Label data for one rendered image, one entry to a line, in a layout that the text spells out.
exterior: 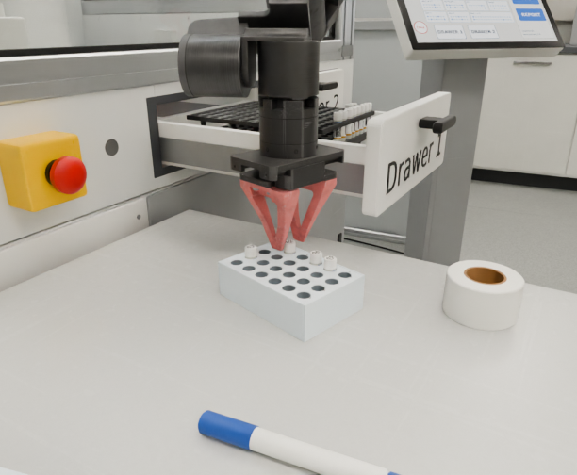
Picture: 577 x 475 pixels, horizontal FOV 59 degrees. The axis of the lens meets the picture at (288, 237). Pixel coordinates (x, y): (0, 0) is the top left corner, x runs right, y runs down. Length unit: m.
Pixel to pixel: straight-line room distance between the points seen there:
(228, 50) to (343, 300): 0.25
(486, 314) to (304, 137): 0.23
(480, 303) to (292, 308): 0.17
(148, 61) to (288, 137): 0.31
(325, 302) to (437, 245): 1.39
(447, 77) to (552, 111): 2.08
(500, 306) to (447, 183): 1.29
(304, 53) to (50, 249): 0.38
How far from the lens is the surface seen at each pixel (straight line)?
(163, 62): 0.76
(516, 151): 3.75
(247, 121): 0.71
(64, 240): 0.68
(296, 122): 0.48
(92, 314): 0.54
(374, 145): 0.56
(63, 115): 0.66
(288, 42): 0.47
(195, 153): 0.72
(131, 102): 0.72
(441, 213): 1.80
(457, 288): 0.50
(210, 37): 0.50
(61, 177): 0.57
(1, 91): 0.61
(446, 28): 1.58
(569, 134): 3.74
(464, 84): 1.72
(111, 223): 0.72
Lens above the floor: 1.02
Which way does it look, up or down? 23 degrees down
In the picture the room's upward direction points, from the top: straight up
